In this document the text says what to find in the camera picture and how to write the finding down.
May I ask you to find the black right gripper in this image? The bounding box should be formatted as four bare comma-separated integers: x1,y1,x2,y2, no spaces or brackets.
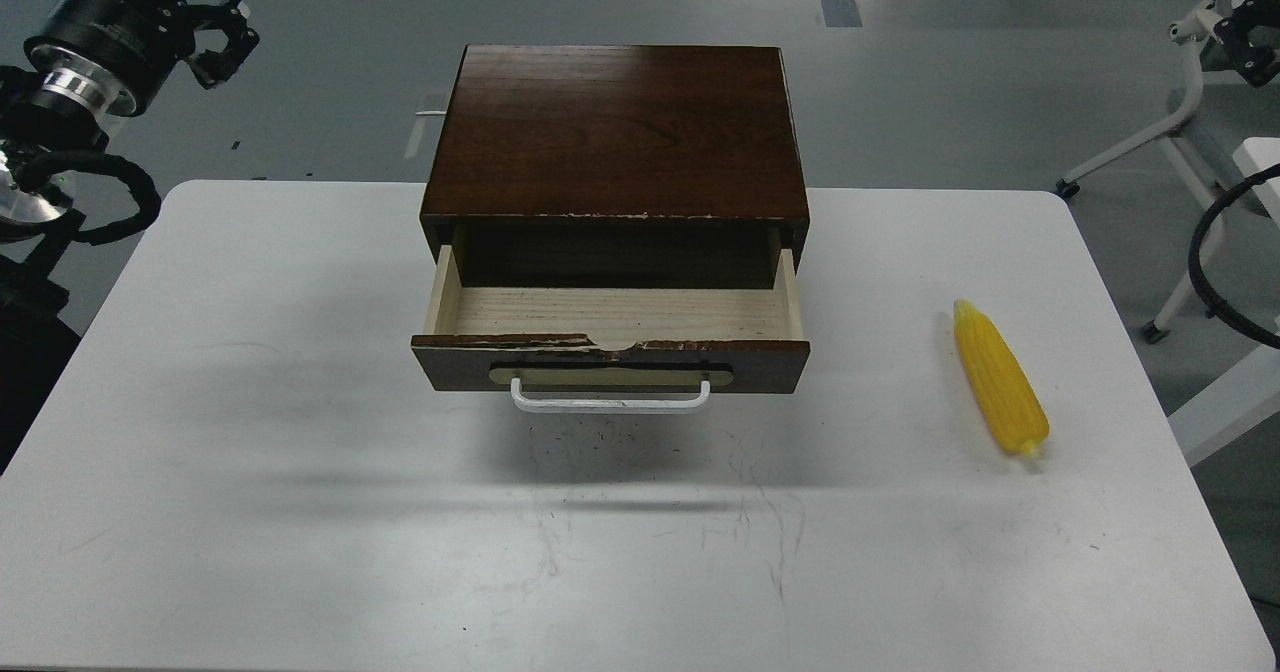
1213,0,1280,90

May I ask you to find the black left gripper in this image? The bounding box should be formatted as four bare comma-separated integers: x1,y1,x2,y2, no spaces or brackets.
23,0,260,116

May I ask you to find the wooden drawer with white handle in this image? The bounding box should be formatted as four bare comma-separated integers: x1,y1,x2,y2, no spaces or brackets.
410,247,812,413

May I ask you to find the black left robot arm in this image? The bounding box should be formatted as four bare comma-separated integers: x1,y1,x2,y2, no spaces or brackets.
3,0,260,317

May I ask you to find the yellow toy corn cob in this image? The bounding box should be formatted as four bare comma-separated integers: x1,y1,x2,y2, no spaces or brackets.
954,298,1050,460

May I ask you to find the dark wooden drawer cabinet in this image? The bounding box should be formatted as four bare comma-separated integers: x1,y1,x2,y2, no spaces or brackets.
420,46,810,289

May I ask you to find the white table frame right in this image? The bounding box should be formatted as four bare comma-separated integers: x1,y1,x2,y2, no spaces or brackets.
1055,0,1277,466

